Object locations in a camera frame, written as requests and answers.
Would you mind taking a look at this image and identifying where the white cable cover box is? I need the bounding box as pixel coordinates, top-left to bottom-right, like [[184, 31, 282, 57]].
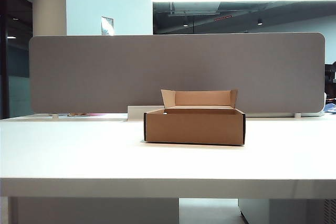
[[127, 105, 166, 122]]

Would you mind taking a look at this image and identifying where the dark background office monitor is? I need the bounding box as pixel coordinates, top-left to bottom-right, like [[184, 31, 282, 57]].
[[324, 61, 336, 96]]

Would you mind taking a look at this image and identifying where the white table support panel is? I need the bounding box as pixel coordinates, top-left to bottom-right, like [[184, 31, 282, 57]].
[[7, 197, 180, 224]]

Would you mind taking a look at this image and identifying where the small wall poster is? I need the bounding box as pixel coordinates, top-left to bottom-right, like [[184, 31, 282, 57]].
[[101, 16, 114, 36]]

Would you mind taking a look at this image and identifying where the grey fabric desk divider panel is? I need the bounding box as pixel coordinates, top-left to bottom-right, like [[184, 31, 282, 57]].
[[28, 32, 326, 119]]

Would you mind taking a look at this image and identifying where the brown cardboard box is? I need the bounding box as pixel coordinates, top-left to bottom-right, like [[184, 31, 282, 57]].
[[143, 89, 246, 146]]

